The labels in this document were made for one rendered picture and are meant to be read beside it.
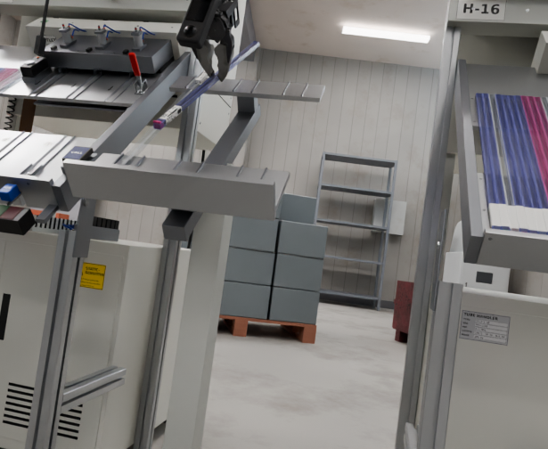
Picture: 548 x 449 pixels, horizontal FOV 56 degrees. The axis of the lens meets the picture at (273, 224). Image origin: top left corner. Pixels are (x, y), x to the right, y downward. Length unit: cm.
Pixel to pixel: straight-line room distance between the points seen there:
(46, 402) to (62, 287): 22
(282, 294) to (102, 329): 266
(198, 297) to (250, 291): 286
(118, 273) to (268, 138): 730
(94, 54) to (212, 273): 79
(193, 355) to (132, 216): 776
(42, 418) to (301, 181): 752
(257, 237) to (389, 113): 529
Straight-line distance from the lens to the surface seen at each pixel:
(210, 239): 101
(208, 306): 101
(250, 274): 387
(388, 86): 889
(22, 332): 151
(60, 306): 108
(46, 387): 111
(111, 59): 154
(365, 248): 840
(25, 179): 111
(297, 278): 394
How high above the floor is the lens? 65
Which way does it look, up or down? 3 degrees up
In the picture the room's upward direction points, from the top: 8 degrees clockwise
